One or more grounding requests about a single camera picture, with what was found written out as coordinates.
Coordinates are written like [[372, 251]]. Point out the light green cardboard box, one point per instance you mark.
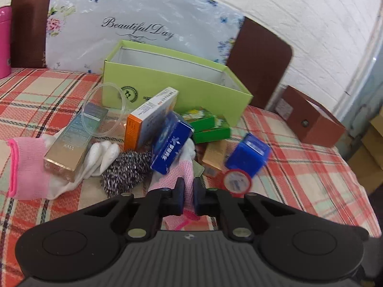
[[179, 83]]

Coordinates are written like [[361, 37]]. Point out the tan cardboard boxes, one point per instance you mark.
[[368, 155]]

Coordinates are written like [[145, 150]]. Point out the pink bottle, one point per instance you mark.
[[4, 41]]

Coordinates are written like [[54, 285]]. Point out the tall gold cosmetic box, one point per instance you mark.
[[68, 152]]

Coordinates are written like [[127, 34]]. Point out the red rimmed round lid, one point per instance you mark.
[[238, 181]]

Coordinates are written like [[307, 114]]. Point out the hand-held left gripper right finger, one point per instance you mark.
[[198, 197]]

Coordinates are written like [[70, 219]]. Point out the white wall pipe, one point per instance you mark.
[[363, 71]]

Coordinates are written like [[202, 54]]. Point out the brown cardboard box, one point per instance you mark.
[[314, 125]]

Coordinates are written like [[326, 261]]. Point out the white glove with pink cuff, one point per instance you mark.
[[167, 179], [27, 167]]

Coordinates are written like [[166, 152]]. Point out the steel wool scrubber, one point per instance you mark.
[[122, 170]]

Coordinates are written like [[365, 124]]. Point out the orange and white medicine box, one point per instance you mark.
[[146, 113]]

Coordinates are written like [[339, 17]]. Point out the blue medicine box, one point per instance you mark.
[[170, 146]]

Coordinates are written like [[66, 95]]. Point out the floral print bedding package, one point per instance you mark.
[[149, 15]]

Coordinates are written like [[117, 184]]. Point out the small gold box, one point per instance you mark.
[[214, 155]]

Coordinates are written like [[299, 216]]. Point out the bright blue box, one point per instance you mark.
[[245, 155]]

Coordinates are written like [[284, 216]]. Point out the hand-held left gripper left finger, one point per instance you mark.
[[179, 195]]

